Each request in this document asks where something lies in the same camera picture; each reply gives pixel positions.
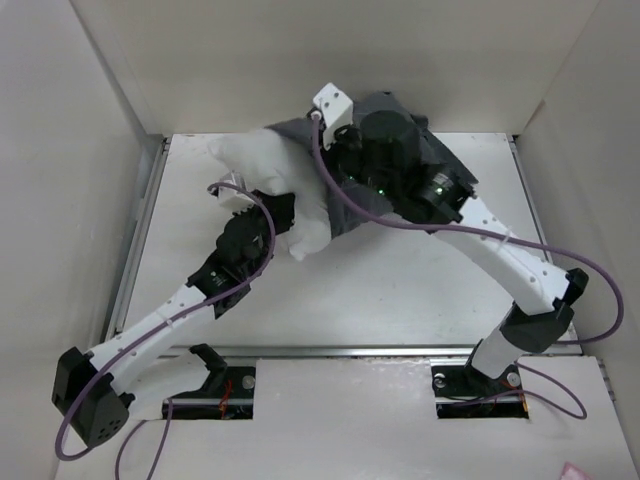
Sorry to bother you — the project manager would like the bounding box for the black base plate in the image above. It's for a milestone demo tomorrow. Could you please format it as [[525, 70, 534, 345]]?
[[431, 365, 529, 420], [172, 366, 256, 421]]

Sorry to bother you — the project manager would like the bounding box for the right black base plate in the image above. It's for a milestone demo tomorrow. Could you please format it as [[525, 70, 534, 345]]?
[[431, 365, 529, 420]]

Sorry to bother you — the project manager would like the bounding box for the dark grey checked pillowcase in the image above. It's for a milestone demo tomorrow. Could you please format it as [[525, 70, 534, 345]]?
[[267, 90, 479, 241]]

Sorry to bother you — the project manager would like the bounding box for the pink object in corner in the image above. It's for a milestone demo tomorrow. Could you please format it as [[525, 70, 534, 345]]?
[[559, 462, 591, 480]]

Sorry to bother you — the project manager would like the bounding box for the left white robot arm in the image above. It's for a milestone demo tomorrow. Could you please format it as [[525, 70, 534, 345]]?
[[52, 191, 296, 461]]

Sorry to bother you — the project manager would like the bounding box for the aluminium rail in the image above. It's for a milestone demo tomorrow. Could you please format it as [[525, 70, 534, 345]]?
[[109, 344, 581, 359]]

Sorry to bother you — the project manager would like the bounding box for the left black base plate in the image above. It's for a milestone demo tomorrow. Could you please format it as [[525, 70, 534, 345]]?
[[172, 366, 256, 421]]

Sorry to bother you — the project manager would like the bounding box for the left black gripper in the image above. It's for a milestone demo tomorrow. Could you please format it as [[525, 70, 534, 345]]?
[[232, 191, 294, 278]]

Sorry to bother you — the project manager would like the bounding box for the white pillow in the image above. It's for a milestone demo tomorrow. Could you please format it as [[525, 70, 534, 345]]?
[[208, 128, 332, 261]]

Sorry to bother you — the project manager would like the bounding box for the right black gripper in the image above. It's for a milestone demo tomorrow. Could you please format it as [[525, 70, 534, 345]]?
[[306, 119, 397, 204]]

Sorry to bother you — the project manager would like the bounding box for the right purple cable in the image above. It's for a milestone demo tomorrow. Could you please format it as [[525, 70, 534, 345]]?
[[309, 112, 625, 420]]

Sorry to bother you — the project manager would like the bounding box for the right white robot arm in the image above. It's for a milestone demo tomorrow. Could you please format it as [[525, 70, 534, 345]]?
[[314, 110, 589, 394]]

